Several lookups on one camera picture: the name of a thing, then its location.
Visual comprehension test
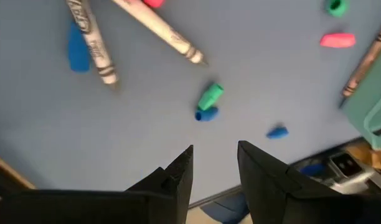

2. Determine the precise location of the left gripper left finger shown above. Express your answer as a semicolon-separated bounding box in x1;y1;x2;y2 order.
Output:
0;144;194;224

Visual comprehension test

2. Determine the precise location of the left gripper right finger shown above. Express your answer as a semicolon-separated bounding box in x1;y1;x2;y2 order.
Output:
237;140;381;224

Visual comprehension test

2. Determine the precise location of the teal plastic bin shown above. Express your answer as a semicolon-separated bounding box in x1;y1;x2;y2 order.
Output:
341;46;381;151

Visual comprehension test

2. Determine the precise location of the brown crayon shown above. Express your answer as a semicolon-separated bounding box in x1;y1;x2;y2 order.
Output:
342;23;381;98

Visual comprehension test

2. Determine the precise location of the gray crayon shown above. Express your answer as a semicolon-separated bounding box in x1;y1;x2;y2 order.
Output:
65;0;119;85
111;0;207;65

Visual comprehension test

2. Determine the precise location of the blue eraser cap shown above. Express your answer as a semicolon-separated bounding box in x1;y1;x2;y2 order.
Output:
68;21;92;73
266;126;289;139
194;106;220;123

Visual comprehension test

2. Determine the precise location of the green eraser cap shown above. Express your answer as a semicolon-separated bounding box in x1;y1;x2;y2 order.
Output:
325;0;349;17
197;83;225;111

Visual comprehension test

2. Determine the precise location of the pink eraser cap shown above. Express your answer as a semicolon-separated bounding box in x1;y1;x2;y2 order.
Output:
319;32;357;49

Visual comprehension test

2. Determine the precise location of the pink crayon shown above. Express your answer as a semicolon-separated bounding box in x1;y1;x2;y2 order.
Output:
143;0;166;9

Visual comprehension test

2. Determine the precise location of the small silver camera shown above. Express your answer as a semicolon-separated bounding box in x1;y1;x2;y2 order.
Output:
329;151;377;194

